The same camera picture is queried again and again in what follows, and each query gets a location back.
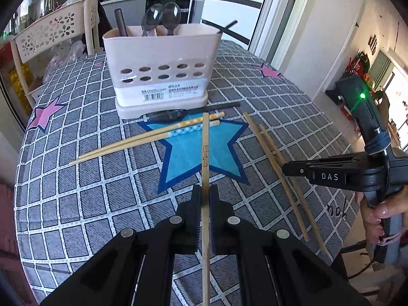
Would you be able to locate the white flower-cutout basket rack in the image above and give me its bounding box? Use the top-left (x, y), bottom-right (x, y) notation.
top-left (11, 0), bottom-right (106, 103)

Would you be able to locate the black built-in oven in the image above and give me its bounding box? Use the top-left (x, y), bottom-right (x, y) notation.
top-left (178, 0), bottom-right (196, 24)

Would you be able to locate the clear plastic bag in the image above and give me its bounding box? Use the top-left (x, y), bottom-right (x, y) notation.
top-left (51, 40), bottom-right (86, 67)

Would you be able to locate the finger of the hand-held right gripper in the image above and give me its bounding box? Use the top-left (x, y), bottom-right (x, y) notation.
top-left (282, 152), bottom-right (387, 178)

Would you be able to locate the person's right hand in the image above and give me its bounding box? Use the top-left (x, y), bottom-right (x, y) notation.
top-left (356, 192), bottom-right (408, 247)

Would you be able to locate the plain wooden chopstick black print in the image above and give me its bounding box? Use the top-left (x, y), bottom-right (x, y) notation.
top-left (201, 112), bottom-right (211, 306)

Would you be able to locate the pale pink plastic utensil holder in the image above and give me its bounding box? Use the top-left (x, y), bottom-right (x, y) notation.
top-left (103, 23), bottom-right (223, 120)

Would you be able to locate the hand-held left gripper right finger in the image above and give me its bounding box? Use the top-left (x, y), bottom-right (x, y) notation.
top-left (210, 185), bottom-right (372, 306)

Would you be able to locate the gold foil packaging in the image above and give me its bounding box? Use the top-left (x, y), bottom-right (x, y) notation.
top-left (8, 60), bottom-right (32, 94)

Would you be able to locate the grey checked tablecloth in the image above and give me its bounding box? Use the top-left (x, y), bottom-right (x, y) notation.
top-left (14, 40), bottom-right (361, 306)

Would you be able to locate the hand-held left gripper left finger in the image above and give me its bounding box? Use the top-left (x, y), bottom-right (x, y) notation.
top-left (40, 185), bottom-right (203, 306)

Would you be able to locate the white refrigerator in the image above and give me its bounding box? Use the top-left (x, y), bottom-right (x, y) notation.
top-left (201, 0), bottom-right (275, 43)

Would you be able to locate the blue-patterned bamboo chopsticks pair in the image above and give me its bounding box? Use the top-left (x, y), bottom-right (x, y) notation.
top-left (76, 111), bottom-right (225, 161)

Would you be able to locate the red hanging decoration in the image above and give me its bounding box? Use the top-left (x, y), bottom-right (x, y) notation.
top-left (348, 51), bottom-right (371, 81)

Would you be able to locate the dark hanging cloth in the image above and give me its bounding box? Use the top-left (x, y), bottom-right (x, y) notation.
top-left (98, 3), bottom-right (113, 52)

